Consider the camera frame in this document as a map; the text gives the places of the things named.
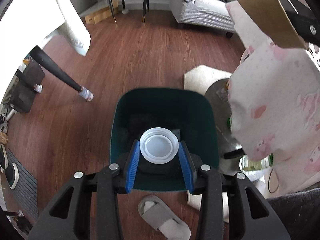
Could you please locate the white plastic lid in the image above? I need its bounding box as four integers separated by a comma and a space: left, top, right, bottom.
139, 127, 179, 165

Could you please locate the brown cardboard piece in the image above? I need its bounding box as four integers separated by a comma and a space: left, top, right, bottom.
237, 0, 307, 49

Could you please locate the black trash bin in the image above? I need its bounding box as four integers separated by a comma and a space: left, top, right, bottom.
110, 88, 222, 194

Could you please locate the grey slipper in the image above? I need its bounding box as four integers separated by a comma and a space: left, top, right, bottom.
138, 195, 191, 239

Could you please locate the pink cartoon tablecloth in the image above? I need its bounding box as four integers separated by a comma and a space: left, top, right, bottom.
226, 1, 319, 197

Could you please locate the grey armchair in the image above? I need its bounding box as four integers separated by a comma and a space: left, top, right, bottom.
169, 0, 235, 37

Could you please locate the black dining table leg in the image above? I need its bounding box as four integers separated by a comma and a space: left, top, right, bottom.
29, 46, 94, 102

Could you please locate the cardboard box on floor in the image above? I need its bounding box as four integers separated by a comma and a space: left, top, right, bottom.
81, 0, 112, 24

